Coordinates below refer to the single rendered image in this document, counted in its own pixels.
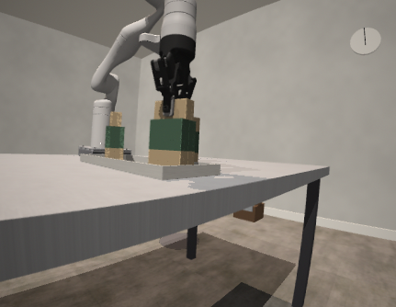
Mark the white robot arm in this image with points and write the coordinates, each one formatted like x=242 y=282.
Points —
x=179 y=18

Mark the tan and green coffee pack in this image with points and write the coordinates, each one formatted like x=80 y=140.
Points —
x=197 y=120
x=172 y=140
x=115 y=137

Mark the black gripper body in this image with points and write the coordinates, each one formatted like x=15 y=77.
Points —
x=177 y=48

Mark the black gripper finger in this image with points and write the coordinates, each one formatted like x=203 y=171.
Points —
x=188 y=85
x=168 y=91

